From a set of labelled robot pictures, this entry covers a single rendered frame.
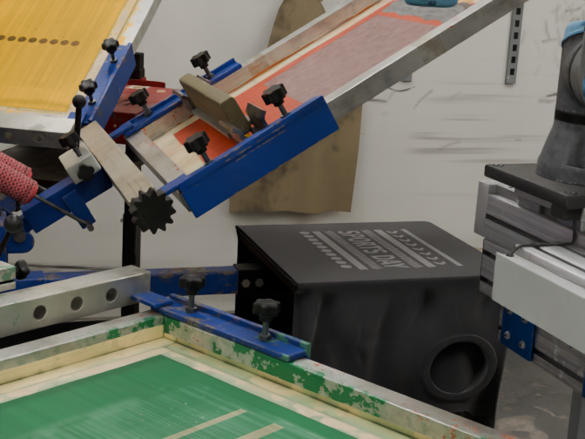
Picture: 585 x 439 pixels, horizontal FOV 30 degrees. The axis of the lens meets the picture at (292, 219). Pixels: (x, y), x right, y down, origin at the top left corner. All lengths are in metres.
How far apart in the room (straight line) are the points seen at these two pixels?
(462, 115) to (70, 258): 1.71
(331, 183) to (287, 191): 0.19
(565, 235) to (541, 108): 3.22
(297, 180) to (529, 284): 2.93
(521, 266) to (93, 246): 2.96
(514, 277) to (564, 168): 0.20
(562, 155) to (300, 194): 2.81
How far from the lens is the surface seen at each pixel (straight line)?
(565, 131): 1.64
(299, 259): 2.24
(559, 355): 1.74
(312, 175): 4.35
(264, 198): 4.32
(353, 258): 2.27
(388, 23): 2.35
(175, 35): 4.20
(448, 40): 2.01
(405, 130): 4.55
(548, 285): 1.45
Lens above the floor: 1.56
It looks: 14 degrees down
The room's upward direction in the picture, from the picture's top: 3 degrees clockwise
